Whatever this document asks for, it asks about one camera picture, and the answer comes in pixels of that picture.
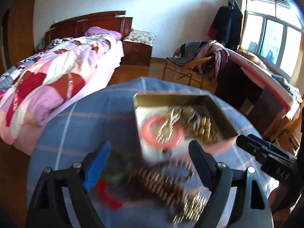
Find brown wooden bead necklace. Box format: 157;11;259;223
128;158;198;207

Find pink gloved hand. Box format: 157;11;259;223
268;183;300;227

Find dark wooden desk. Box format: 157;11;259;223
215;50;300;141

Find blue plaid tablecloth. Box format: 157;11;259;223
27;77;278;227

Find gold pink tin box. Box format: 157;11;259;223
133;93;237;165

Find bed with patchwork quilt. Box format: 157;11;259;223
1;34;124;155

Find wicker chair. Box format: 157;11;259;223
162;48;213;89

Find mauve garment on chair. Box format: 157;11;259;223
195;40;229;81

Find grey garment on chair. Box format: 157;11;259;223
167;41;208;67

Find dark coats on rack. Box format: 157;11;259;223
207;0;243;51

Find wooden wardrobe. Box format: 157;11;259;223
1;0;35;73

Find dark wooden nightstand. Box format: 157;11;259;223
121;42;152;67

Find floral cloth on nightstand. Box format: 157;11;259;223
123;29;155;47

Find purple pillow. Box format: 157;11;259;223
84;26;122;41

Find dark wooden headboard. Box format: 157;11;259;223
44;11;133;45

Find yellow amber bead bracelet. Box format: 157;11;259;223
184;116;218;144

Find green jade bracelet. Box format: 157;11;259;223
100;147;134;186

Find pink bangle bracelet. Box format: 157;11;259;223
142;115;185;150

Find white pearl necklace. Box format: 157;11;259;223
155;108;182;143

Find window with frame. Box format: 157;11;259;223
240;0;301;80

